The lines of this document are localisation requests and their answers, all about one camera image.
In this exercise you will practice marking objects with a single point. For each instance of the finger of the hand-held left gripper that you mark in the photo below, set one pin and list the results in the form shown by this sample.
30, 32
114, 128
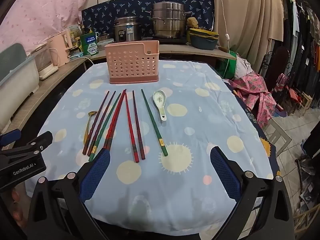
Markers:
37, 141
10, 136

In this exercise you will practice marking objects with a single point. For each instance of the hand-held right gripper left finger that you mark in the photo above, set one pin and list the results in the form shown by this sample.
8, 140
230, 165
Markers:
96, 175

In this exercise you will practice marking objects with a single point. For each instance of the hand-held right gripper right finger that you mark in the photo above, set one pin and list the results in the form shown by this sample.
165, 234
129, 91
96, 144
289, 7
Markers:
225, 175

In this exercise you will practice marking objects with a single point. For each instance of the gold metal spoon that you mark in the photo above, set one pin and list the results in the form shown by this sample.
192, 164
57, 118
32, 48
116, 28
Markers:
88, 132

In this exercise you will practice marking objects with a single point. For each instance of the green chopstick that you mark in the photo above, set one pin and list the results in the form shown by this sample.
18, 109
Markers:
106, 125
154, 122

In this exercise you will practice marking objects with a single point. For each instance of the dark maroon chopstick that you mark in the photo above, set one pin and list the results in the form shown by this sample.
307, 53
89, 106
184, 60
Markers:
139, 130
101, 122
96, 122

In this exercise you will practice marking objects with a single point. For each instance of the red chopstick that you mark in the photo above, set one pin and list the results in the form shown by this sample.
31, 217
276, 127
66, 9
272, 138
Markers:
114, 119
117, 118
131, 130

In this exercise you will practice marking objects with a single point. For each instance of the white ceramic spoon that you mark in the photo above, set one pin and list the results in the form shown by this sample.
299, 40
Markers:
158, 97

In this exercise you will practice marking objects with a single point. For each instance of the pink perforated utensil holder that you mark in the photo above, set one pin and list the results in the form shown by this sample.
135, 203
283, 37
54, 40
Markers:
130, 65

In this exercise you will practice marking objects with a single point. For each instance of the person's left hand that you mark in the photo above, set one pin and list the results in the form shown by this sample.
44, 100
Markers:
17, 200

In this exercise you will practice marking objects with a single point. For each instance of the dark blue sun-print cloth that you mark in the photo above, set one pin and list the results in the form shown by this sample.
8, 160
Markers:
265, 145

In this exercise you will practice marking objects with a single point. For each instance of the light blue printed tablecloth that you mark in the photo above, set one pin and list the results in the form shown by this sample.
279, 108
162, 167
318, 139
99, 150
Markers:
175, 192

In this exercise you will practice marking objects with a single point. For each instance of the white clear-topped appliance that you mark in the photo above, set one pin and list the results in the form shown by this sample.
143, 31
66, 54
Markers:
46, 62

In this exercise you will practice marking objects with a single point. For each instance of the pink floral cloth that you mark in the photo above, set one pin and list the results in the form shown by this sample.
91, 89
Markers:
255, 92

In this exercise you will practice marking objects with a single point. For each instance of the pink electric kettle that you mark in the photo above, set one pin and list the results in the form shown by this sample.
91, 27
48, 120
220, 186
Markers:
60, 50

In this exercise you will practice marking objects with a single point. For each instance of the small wooden stool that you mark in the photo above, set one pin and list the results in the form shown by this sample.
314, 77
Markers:
305, 102

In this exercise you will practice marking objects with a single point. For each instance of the green bag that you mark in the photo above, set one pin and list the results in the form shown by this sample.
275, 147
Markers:
228, 65

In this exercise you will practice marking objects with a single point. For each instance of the green printed box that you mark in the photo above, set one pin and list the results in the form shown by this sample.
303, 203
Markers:
88, 42

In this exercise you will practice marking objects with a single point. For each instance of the clear lidded food container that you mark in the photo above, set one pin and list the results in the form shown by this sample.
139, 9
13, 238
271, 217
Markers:
105, 43

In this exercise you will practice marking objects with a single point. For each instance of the dark metal chair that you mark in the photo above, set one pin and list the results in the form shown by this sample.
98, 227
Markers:
277, 60

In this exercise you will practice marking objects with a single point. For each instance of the pink printed curtain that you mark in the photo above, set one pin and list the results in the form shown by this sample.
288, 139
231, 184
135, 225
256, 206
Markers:
42, 12

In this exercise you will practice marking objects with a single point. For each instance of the blue and yellow dishes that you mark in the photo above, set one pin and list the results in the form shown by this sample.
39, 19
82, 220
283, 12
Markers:
202, 41

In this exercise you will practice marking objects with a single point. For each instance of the steel rice cooker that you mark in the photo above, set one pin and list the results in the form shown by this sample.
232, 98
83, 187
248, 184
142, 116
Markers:
127, 30

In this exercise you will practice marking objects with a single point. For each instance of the hanging clothes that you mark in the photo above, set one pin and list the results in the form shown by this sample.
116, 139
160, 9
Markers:
305, 42

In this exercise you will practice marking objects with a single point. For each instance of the brown sponge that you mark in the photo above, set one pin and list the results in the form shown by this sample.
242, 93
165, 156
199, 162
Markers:
193, 22

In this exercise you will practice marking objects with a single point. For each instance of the beige curtain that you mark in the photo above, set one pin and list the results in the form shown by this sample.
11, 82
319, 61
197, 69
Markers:
245, 17

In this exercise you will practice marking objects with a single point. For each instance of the dark blue leaf-print cloth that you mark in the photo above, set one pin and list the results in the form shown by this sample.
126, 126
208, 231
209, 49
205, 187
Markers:
130, 5

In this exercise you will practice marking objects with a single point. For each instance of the steel steamer pot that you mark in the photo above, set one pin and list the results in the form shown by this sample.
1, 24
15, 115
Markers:
167, 17

